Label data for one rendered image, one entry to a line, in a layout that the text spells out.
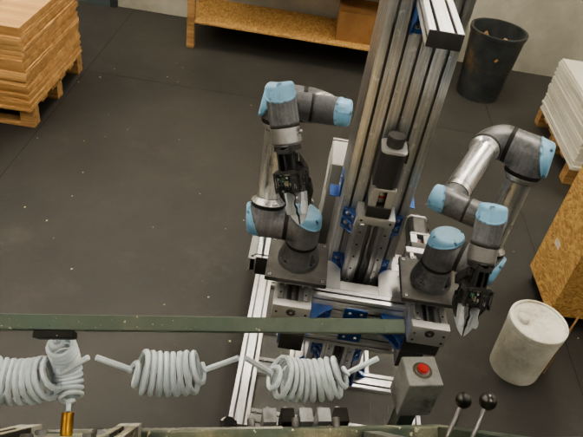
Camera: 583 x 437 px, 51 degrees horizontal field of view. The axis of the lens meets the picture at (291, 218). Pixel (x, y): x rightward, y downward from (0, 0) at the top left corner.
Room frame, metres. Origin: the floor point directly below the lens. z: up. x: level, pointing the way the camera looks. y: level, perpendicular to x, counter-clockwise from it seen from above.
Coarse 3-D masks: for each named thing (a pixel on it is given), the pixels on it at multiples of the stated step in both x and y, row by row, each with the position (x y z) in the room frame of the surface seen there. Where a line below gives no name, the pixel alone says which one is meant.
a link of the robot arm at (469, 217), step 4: (472, 200) 1.39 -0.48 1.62; (476, 200) 1.40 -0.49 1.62; (472, 204) 1.38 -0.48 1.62; (476, 204) 1.38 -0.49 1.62; (468, 208) 1.37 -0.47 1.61; (472, 208) 1.37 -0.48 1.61; (476, 208) 1.37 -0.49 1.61; (468, 212) 1.36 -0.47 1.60; (472, 212) 1.36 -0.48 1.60; (464, 216) 1.36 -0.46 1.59; (468, 216) 1.36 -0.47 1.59; (472, 216) 1.36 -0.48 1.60; (464, 220) 1.36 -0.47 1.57; (468, 220) 1.36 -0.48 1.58; (472, 220) 1.35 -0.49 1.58; (464, 224) 1.37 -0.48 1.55; (468, 224) 1.36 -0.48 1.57; (472, 224) 1.35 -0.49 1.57
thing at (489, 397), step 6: (480, 396) 0.82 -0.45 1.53; (486, 396) 0.81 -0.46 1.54; (492, 396) 0.81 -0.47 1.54; (480, 402) 0.80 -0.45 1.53; (486, 402) 0.80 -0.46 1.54; (492, 402) 0.80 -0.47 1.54; (486, 408) 0.79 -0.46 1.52; (492, 408) 0.79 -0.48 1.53; (480, 414) 0.78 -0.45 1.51; (480, 420) 0.77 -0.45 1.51; (480, 426) 0.77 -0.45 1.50; (474, 432) 0.75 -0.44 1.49
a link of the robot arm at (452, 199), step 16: (496, 128) 1.75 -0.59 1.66; (512, 128) 1.75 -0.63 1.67; (480, 144) 1.67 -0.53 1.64; (496, 144) 1.69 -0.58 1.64; (464, 160) 1.59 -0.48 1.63; (480, 160) 1.59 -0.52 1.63; (464, 176) 1.50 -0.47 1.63; (480, 176) 1.54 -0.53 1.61; (432, 192) 1.42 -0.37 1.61; (448, 192) 1.41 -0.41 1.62; (464, 192) 1.44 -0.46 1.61; (432, 208) 1.40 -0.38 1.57; (448, 208) 1.38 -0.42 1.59; (464, 208) 1.37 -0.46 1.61
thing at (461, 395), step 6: (456, 396) 0.88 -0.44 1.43; (462, 396) 0.88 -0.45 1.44; (468, 396) 0.88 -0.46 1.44; (456, 402) 0.87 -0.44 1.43; (462, 402) 0.86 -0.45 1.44; (468, 402) 0.87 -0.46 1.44; (462, 408) 0.86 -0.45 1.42; (456, 414) 0.85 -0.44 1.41; (456, 420) 0.84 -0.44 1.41; (450, 426) 0.83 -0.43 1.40; (450, 432) 0.81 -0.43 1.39
